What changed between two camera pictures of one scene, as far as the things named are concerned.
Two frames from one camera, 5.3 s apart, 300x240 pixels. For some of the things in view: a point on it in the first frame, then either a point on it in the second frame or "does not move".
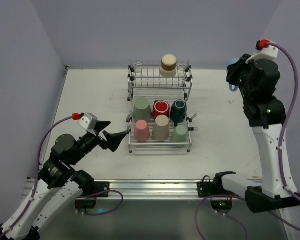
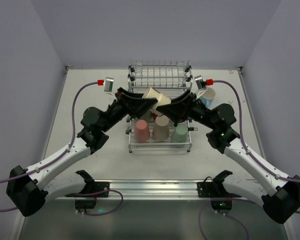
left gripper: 100,138 -> 123,102
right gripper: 234,72 -> 187,101
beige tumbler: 161,129 does not move
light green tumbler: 180,134 does not move
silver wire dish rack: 159,116 does not move
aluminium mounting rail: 177,190 does not move
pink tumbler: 142,131 does not move
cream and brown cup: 168,68 -> 162,100
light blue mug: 231,61 -> 208,97
